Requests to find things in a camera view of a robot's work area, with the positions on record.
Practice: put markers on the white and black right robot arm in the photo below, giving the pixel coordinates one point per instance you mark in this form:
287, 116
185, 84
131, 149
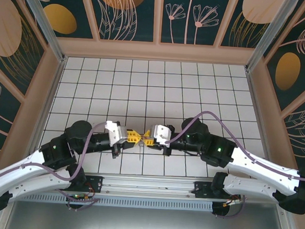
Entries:
258, 169

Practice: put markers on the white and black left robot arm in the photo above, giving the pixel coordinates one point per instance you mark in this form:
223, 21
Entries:
20, 173

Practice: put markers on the grey metal sheet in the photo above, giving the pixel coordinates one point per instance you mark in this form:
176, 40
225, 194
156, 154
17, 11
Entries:
144, 224

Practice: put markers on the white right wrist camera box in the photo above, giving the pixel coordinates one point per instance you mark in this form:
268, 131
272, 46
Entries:
161, 134

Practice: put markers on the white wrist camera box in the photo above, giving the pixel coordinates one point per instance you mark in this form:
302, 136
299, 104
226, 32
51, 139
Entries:
161, 134
115, 133

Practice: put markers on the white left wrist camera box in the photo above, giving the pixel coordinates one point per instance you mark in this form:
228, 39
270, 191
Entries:
115, 133

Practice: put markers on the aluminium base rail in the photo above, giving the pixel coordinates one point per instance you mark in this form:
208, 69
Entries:
147, 183

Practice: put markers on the aluminium frame post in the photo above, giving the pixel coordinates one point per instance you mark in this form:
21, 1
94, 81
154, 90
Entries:
268, 33
41, 15

